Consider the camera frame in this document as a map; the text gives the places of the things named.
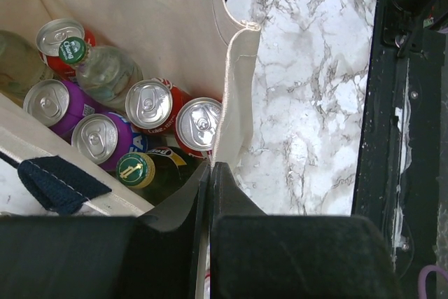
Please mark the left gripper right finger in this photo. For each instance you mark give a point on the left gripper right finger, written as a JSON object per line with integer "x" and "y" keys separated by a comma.
{"x": 255, "y": 255}

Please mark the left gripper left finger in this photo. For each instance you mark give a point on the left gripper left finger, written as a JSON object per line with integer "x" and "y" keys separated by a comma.
{"x": 160, "y": 254}

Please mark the green glass bottle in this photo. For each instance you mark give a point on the green glass bottle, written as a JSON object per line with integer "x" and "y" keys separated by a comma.
{"x": 157, "y": 174}

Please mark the purple soda can front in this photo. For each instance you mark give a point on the purple soda can front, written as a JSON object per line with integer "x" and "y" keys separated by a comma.
{"x": 104, "y": 138}

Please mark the purple soda can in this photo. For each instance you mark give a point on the purple soda can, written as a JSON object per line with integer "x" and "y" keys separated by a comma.
{"x": 60, "y": 105}
{"x": 104, "y": 138}

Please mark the red soda can front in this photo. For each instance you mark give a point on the red soda can front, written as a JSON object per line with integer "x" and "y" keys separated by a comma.
{"x": 196, "y": 126}

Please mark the red soda can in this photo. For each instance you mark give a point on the red soda can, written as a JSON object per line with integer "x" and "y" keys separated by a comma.
{"x": 196, "y": 126}
{"x": 153, "y": 104}

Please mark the clear glass bottle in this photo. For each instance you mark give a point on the clear glass bottle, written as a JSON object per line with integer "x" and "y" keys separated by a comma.
{"x": 105, "y": 73}
{"x": 21, "y": 65}

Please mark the cream canvas tote bag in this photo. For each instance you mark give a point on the cream canvas tote bag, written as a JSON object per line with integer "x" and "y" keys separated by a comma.
{"x": 196, "y": 44}

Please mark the red cola can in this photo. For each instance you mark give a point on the red cola can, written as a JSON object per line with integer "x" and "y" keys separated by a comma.
{"x": 50, "y": 37}

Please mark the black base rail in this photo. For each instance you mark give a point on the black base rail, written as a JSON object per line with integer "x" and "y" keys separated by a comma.
{"x": 402, "y": 161}

